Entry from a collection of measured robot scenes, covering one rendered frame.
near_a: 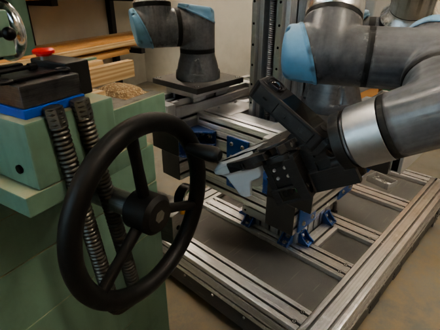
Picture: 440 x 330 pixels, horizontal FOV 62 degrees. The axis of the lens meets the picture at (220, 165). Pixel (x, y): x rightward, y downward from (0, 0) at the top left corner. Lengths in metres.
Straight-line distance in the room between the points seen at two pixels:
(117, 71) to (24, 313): 0.53
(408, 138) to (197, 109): 0.89
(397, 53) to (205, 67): 0.82
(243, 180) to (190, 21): 0.77
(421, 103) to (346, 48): 0.12
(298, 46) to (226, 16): 3.63
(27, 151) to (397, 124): 0.42
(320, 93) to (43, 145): 0.65
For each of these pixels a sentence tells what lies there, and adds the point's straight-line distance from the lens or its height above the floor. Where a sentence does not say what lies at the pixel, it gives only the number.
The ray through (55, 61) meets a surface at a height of 1.01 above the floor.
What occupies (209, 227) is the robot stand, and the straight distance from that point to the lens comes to 1.53.
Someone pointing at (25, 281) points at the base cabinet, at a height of 0.68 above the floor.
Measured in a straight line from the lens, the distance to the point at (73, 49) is 3.40.
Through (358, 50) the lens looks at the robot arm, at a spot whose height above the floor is 1.04.
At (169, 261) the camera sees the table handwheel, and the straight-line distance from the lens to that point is 0.63.
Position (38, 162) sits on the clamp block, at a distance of 0.50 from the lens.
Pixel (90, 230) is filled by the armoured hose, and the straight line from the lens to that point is 0.56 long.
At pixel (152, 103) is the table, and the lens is 0.77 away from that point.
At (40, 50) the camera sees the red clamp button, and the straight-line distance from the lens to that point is 0.59.
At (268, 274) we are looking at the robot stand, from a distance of 1.33.
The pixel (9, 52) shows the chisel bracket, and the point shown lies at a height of 1.01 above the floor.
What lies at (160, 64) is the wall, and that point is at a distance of 4.65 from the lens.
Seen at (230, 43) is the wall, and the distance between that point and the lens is 4.10.
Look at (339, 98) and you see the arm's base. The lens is 0.94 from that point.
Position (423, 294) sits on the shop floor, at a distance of 1.74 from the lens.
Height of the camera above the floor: 1.11
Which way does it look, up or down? 26 degrees down
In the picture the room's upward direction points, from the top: straight up
